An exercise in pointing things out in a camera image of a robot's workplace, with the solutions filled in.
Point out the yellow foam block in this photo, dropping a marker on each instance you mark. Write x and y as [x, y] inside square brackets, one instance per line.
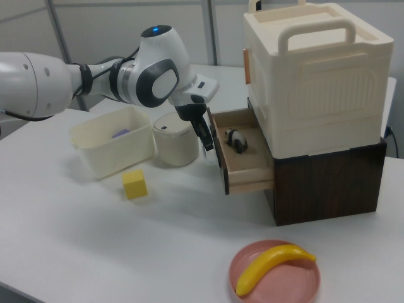
[135, 186]

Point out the small beige lidded trash can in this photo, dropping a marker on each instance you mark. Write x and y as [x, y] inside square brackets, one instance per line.
[173, 148]

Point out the pink plate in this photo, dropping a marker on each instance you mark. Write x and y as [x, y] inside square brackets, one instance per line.
[284, 284]

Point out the dark wood cabinet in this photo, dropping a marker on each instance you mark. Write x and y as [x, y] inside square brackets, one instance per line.
[328, 189]

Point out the toy panda figure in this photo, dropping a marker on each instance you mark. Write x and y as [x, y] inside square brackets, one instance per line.
[238, 140]

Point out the black camera stand pole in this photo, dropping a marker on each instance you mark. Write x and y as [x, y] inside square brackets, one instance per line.
[259, 3]

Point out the cream plastic storage box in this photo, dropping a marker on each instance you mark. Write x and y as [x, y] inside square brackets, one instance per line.
[325, 94]

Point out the purple foam block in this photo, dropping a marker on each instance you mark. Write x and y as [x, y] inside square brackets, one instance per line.
[121, 133]

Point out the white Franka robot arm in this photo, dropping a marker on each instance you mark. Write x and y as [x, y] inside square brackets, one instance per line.
[31, 82]

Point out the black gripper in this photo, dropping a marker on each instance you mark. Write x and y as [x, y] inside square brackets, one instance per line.
[193, 113]

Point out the white square plastic bin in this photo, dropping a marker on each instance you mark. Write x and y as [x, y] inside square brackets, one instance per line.
[116, 158]

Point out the yellow toy banana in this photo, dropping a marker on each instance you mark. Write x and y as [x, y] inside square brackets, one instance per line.
[268, 262]

